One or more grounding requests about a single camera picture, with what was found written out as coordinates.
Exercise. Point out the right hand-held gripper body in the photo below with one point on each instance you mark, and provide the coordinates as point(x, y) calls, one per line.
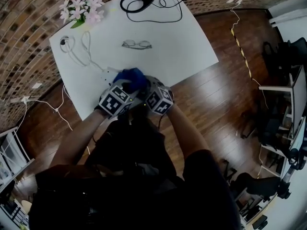
point(159, 100)

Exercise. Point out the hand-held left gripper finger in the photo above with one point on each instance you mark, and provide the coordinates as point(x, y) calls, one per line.
point(121, 82)

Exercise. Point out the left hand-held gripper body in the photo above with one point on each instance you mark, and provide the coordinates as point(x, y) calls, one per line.
point(112, 103)

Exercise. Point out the blue cloth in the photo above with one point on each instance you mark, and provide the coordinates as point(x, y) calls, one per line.
point(132, 77)

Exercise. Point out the white power strip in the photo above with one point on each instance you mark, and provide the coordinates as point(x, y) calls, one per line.
point(109, 75)

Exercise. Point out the person's left forearm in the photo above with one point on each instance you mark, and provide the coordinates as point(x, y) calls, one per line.
point(76, 140)

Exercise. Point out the person's right forearm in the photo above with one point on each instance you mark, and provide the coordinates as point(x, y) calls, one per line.
point(187, 133)

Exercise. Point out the thin-framed eyeglasses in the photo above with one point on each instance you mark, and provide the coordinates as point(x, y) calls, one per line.
point(136, 44)

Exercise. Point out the pink flowers in pot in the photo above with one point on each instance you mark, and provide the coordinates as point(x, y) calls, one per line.
point(81, 8)

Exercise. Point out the person's body in black clothing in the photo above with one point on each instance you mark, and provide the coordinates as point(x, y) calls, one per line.
point(136, 183)

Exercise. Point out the yellow black striped tape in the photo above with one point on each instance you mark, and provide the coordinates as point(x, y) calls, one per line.
point(241, 51)

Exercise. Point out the white metal shelf rack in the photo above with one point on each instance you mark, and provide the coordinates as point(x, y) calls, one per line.
point(12, 157)

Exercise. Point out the black office chair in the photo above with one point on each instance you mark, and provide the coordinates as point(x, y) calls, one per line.
point(261, 184)
point(287, 54)

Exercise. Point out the white office desk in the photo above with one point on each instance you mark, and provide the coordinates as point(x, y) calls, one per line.
point(298, 97)

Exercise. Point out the white wall socket plate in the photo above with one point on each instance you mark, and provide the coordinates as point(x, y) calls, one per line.
point(230, 1)
point(36, 85)

